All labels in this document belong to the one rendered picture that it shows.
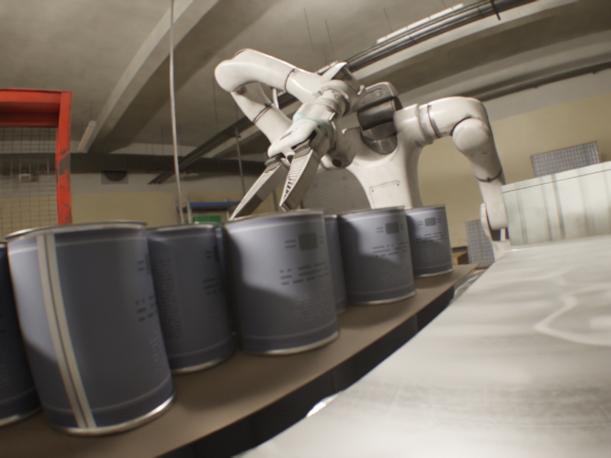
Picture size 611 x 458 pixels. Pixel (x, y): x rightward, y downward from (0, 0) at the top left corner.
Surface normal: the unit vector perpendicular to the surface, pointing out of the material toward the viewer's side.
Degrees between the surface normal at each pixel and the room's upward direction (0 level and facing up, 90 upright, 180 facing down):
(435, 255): 91
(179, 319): 92
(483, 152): 160
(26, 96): 90
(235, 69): 122
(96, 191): 90
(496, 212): 103
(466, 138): 134
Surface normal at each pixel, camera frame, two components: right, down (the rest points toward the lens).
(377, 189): -0.57, 0.35
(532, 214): -0.84, 0.11
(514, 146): -0.66, 0.07
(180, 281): 0.59, -0.10
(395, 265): 0.35, -0.07
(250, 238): -0.34, 0.03
